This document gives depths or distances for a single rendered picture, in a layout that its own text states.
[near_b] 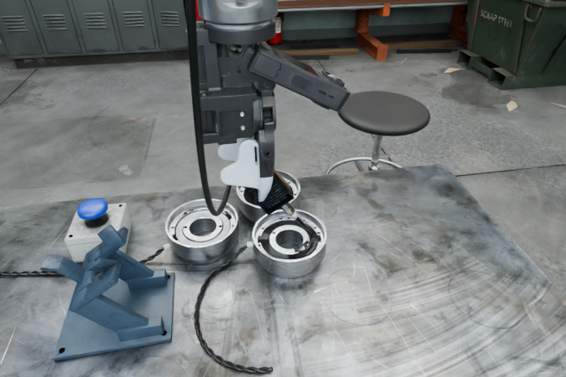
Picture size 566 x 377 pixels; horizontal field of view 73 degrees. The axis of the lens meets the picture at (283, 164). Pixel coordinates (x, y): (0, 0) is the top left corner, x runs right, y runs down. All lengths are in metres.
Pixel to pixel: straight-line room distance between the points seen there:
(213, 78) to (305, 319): 0.31
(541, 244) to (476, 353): 1.53
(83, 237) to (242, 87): 0.32
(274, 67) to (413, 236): 0.36
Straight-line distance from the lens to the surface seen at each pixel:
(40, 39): 4.09
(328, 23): 4.46
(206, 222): 0.61
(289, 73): 0.39
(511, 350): 0.56
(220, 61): 0.40
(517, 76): 3.61
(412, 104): 1.50
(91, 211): 0.60
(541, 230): 2.12
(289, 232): 0.58
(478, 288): 0.60
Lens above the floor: 1.22
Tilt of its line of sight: 34 degrees down
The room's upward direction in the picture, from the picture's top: straight up
